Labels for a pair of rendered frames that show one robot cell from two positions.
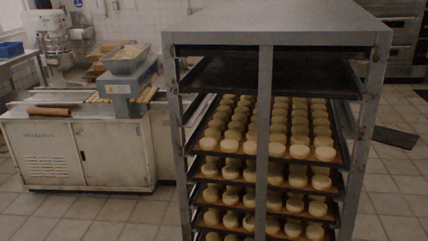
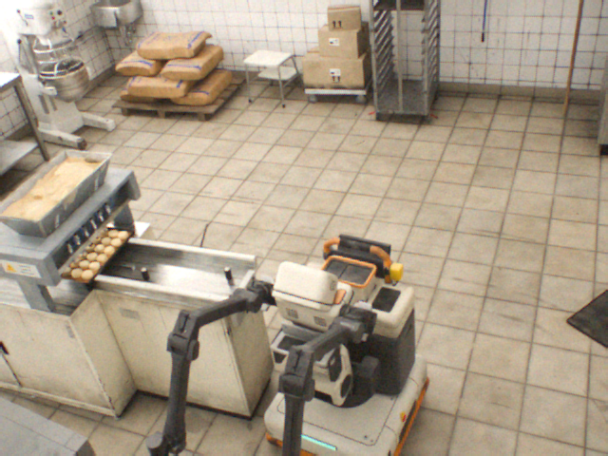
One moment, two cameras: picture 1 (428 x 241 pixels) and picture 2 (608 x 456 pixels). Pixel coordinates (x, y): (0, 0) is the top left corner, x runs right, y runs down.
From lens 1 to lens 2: 1.55 m
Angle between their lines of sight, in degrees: 18
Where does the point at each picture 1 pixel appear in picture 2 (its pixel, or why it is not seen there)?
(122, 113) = (38, 304)
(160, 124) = (119, 313)
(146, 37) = (234, 21)
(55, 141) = not seen: outside the picture
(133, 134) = (65, 333)
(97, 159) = (25, 355)
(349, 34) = not seen: outside the picture
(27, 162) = not seen: outside the picture
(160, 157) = (132, 359)
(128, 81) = (32, 261)
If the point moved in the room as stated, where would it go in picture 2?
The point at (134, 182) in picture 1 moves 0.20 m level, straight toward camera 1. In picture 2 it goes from (86, 397) to (78, 429)
